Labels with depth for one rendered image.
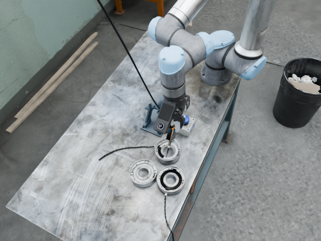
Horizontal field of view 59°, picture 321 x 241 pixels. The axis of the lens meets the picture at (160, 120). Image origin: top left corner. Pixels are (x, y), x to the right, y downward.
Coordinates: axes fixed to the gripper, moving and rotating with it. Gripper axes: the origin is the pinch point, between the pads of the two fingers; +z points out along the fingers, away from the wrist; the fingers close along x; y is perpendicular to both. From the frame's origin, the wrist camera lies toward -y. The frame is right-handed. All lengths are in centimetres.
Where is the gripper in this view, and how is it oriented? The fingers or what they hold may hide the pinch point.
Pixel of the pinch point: (172, 130)
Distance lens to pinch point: 105.6
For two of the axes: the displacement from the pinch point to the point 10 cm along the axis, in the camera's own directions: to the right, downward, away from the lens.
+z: 0.7, 5.8, 8.1
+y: 4.8, -7.3, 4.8
